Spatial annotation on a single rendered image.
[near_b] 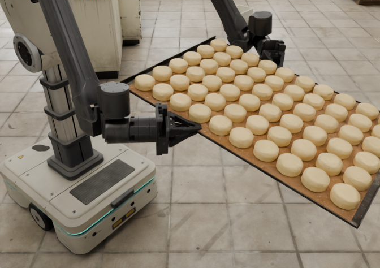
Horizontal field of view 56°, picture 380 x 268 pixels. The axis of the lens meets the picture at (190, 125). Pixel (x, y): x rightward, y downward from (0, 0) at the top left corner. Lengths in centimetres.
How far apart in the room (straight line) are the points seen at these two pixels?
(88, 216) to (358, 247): 124
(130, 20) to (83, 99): 289
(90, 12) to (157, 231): 178
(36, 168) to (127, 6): 213
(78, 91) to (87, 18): 217
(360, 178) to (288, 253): 109
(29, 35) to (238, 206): 127
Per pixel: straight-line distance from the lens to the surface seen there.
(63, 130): 167
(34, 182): 182
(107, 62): 307
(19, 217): 206
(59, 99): 160
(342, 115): 92
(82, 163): 179
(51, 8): 84
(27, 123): 276
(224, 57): 102
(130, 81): 92
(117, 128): 75
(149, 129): 75
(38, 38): 144
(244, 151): 75
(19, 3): 140
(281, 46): 111
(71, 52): 81
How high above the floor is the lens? 142
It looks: 35 degrees down
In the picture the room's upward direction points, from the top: straight up
